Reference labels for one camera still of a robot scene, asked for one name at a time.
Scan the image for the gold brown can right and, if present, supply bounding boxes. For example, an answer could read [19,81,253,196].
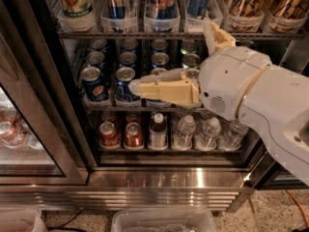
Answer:
[269,0,309,19]

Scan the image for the orange can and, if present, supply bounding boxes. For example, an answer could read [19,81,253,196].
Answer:
[124,122,144,149]
[99,122,120,149]

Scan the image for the right water bottle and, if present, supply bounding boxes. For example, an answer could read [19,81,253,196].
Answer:
[218,121,249,152]

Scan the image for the top wire shelf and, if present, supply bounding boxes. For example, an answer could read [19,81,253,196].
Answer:
[58,32,309,41]

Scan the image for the middle water bottle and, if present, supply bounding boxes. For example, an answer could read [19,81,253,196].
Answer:
[195,117,221,152]

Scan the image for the front left pepsi can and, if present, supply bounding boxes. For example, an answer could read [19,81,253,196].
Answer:
[80,67,109,102]

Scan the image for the left water bottle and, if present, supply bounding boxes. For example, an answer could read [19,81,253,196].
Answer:
[172,115,196,151]

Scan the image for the water bottle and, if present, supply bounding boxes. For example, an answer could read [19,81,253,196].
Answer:
[218,121,249,152]
[195,117,221,152]
[172,115,196,151]

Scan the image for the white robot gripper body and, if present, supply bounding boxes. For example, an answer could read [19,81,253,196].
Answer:
[198,46,271,121]

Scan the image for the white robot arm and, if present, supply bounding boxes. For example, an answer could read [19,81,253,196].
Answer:
[128,20,309,185]

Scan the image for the pepsi can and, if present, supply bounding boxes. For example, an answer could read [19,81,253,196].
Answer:
[80,67,109,102]
[115,67,139,102]

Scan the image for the clear plastic bin centre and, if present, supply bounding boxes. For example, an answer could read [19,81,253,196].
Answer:
[111,207,216,232]

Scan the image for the front left orange can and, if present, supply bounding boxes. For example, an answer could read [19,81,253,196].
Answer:
[99,122,120,149]

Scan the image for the front right orange can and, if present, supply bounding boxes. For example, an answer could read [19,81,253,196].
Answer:
[124,122,144,149]

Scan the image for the steel fridge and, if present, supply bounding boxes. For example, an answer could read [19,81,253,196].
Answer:
[0,0,308,212]

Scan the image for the black cable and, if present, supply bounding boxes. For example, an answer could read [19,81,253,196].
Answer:
[46,209,88,232]

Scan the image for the orange cable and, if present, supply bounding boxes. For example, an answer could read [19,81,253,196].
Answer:
[285,189,309,229]

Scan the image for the clear plastic bin left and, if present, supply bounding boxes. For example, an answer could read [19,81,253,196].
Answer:
[0,209,48,232]

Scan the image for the dark drink bottle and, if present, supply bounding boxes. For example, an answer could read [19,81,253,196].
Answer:
[149,113,167,151]

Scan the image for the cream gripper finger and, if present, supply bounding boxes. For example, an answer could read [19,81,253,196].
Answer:
[203,18,236,55]
[128,69,200,106]

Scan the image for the glass fridge door left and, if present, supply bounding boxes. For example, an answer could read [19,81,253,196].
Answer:
[0,0,87,186]

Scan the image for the clear plastic bin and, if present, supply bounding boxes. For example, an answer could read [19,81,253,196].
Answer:
[111,207,216,232]
[0,209,48,232]

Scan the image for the front middle pepsi can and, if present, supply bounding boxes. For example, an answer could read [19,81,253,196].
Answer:
[115,67,139,102]

